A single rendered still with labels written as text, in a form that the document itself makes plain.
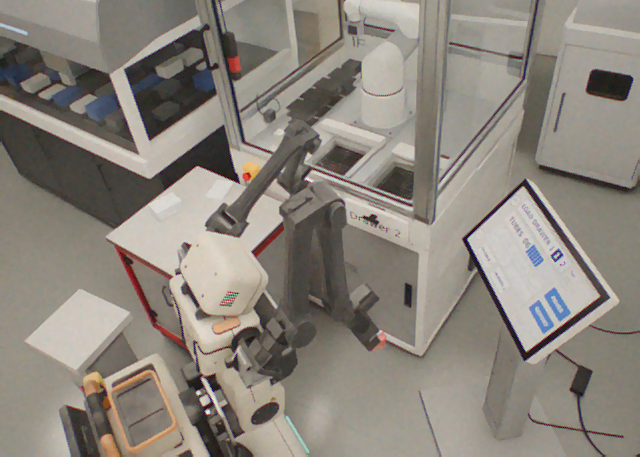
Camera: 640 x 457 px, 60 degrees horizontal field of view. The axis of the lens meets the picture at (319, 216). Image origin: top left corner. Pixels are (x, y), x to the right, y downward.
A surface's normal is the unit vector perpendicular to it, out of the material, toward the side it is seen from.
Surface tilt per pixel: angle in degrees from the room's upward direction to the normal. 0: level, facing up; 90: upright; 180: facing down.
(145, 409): 0
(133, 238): 0
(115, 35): 90
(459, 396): 5
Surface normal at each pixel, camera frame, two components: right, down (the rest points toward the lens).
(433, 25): -0.58, 0.59
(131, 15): 0.81, 0.34
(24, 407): -0.08, -0.73
